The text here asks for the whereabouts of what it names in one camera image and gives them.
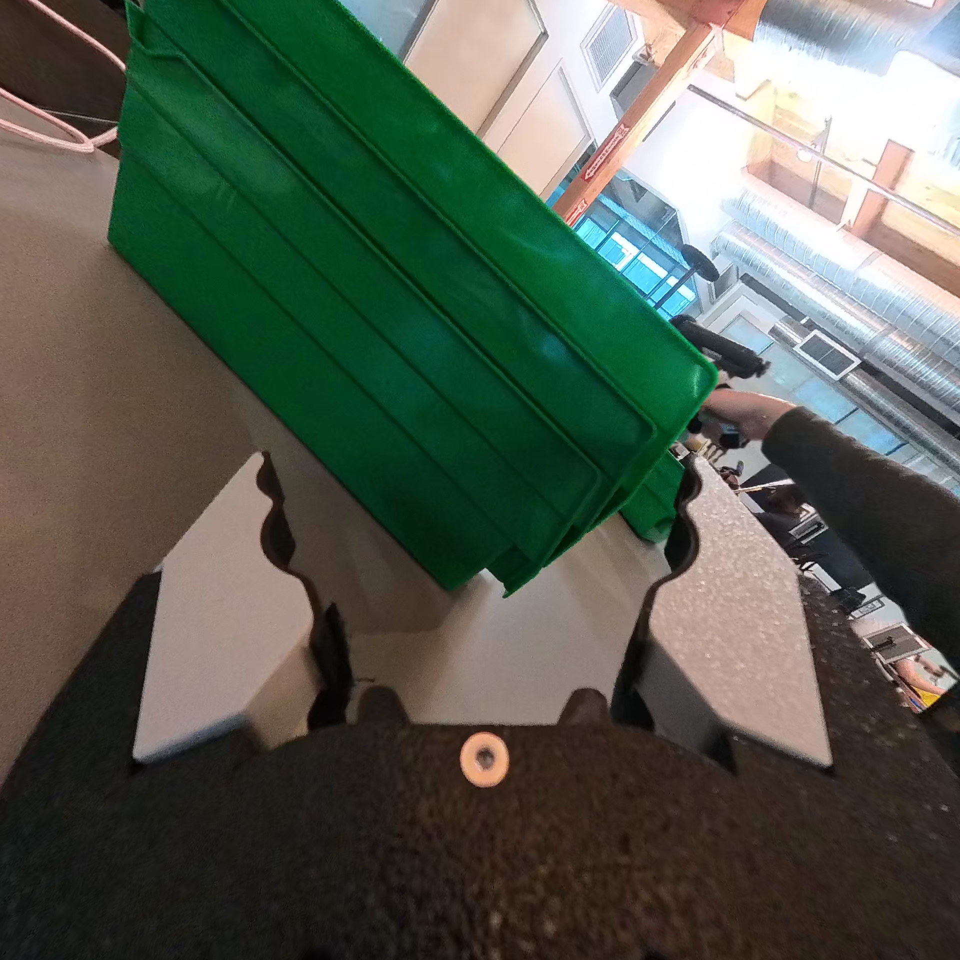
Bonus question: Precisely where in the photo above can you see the black floor lamp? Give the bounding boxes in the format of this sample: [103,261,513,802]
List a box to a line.
[678,243,723,285]

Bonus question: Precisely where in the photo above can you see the silver air duct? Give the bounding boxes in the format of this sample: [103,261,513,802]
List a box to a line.
[753,0,960,57]
[723,187,960,354]
[772,315,960,459]

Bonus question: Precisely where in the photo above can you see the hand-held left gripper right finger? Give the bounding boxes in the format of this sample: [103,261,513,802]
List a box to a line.
[611,453,835,770]

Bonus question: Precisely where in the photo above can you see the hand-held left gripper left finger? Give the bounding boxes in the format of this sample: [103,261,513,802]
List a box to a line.
[133,450,354,765]

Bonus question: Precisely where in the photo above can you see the pink cable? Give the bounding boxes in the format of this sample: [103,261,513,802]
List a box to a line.
[0,0,127,155]

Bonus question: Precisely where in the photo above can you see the white door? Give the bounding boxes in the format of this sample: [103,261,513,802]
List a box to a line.
[480,63,594,198]
[405,0,549,80]

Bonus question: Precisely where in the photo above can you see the small ceiling vent grille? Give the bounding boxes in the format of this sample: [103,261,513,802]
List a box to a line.
[791,328,862,378]

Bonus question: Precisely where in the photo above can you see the wooden post red signs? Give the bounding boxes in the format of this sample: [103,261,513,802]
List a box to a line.
[551,22,723,226]

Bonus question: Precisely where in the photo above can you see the wall vent grille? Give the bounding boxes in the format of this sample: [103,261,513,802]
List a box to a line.
[581,3,640,91]

